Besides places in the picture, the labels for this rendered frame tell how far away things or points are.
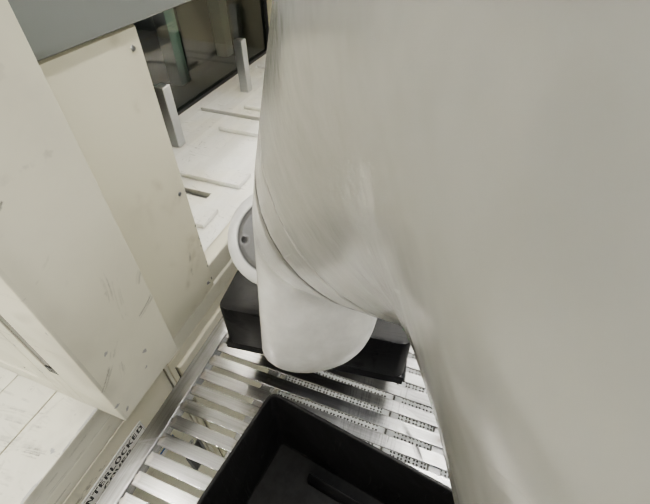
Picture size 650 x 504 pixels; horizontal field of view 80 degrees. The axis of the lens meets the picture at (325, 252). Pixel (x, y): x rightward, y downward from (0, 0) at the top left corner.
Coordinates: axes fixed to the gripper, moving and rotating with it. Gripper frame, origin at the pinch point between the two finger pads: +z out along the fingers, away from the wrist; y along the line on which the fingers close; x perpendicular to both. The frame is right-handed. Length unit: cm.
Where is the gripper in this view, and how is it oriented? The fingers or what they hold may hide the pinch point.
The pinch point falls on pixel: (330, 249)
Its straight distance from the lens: 62.8
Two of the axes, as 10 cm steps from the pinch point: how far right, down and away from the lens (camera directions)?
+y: -9.7, -1.6, 1.7
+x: -1.6, 9.9, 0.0
